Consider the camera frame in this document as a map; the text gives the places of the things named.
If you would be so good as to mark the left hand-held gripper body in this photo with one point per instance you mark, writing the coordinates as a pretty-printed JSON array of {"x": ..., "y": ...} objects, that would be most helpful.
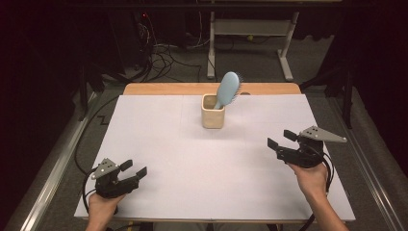
[{"x": 110, "y": 187}]

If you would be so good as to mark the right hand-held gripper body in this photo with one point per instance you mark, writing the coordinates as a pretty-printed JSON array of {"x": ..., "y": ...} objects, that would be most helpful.
[{"x": 304, "y": 155}]

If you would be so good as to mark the beige square cup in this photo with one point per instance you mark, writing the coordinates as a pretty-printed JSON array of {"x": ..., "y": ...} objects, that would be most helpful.
[{"x": 212, "y": 120}]

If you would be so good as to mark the light blue hairbrush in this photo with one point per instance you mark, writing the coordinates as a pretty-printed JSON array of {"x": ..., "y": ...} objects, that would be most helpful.
[{"x": 228, "y": 86}]

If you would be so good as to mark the person's left hand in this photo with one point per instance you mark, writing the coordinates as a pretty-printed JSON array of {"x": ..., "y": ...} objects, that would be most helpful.
[{"x": 101, "y": 210}]

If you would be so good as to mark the person's right hand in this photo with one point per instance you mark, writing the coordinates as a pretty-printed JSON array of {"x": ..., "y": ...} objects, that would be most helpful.
[{"x": 311, "y": 181}]

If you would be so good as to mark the white paper table cover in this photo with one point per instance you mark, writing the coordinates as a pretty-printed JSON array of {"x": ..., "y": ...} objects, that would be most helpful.
[{"x": 198, "y": 166}]

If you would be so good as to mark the black metal stand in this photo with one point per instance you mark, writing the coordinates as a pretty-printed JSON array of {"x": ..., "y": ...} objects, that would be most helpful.
[
  {"x": 84, "y": 96},
  {"x": 347, "y": 102}
]

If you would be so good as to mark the small yellow object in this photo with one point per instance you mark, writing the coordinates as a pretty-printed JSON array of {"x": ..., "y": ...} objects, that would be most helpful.
[{"x": 250, "y": 37}]

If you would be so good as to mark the dark equipment with red light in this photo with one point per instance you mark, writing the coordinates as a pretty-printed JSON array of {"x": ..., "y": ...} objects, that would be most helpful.
[{"x": 128, "y": 38}]

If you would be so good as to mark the aluminium floor rail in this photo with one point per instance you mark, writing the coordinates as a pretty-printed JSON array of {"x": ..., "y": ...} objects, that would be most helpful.
[
  {"x": 54, "y": 174},
  {"x": 362, "y": 160}
]

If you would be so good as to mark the white metal stand frame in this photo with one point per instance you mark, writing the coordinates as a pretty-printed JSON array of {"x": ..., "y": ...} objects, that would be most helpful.
[{"x": 250, "y": 27}]

